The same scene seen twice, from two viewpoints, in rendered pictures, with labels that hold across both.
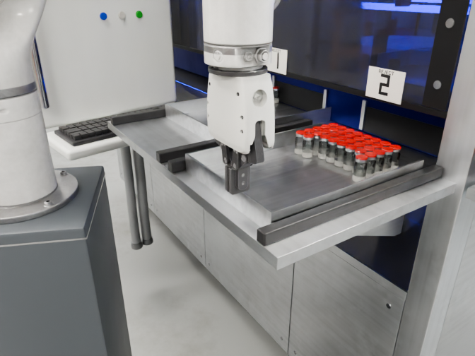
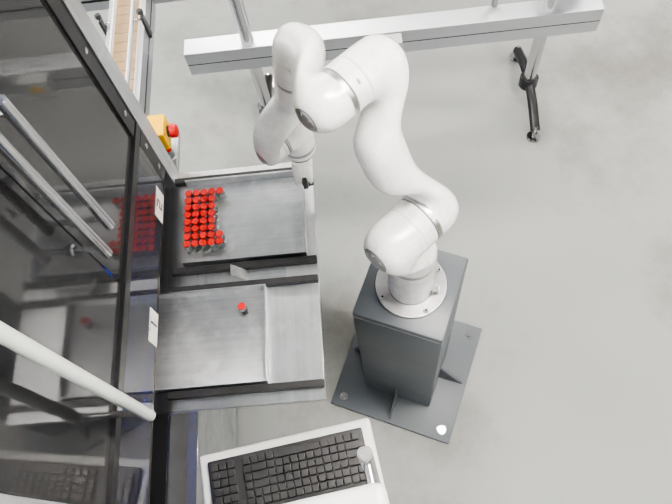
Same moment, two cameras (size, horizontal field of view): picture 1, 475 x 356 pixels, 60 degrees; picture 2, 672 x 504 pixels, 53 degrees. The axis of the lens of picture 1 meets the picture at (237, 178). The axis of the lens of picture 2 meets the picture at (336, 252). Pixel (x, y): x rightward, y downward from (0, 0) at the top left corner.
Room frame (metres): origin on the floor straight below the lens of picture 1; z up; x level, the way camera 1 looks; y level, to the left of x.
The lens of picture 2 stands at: (1.24, 0.66, 2.56)
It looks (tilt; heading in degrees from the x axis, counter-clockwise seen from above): 65 degrees down; 220
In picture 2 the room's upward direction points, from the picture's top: 12 degrees counter-clockwise
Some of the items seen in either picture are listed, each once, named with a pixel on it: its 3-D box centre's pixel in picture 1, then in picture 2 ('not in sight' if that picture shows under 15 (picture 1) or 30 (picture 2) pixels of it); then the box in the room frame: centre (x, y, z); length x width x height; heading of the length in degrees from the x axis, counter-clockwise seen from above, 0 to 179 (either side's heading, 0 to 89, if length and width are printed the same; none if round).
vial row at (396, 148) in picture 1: (360, 145); (189, 221); (0.78, -0.25, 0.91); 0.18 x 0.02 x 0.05; 33
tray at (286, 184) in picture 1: (301, 165); (244, 217); (0.69, -0.12, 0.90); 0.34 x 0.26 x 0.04; 123
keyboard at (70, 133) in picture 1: (128, 121); (289, 472); (1.21, 0.33, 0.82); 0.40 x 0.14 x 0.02; 132
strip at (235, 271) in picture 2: not in sight; (258, 271); (0.81, 0.01, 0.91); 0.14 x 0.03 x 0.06; 123
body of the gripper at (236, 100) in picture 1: (237, 103); (302, 159); (0.53, 0.00, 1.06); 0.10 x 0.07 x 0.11; 33
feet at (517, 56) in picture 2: not in sight; (526, 86); (-0.71, 0.27, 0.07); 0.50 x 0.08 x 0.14; 33
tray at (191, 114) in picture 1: (247, 111); (202, 338); (1.04, -0.02, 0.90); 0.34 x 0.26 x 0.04; 123
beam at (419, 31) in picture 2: not in sight; (389, 35); (-0.38, -0.23, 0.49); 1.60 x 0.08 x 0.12; 123
